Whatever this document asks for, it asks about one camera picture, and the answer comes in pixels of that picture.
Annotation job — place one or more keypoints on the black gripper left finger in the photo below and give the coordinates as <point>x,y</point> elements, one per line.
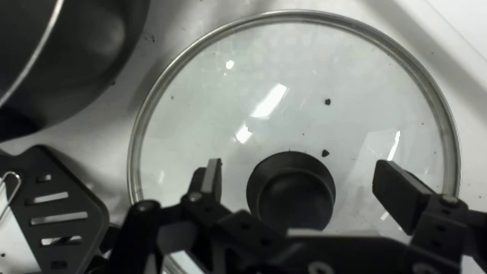
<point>210,176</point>

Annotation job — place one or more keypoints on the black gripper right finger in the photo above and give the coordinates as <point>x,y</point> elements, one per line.
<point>401,194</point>

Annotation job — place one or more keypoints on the glass lid with black knob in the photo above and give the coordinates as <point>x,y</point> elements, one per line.
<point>284,76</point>

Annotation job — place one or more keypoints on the white plastic tray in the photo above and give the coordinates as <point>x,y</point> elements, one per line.
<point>472,126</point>

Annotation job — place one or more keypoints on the black slotted spatula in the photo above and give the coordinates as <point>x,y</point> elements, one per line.
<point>66,202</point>

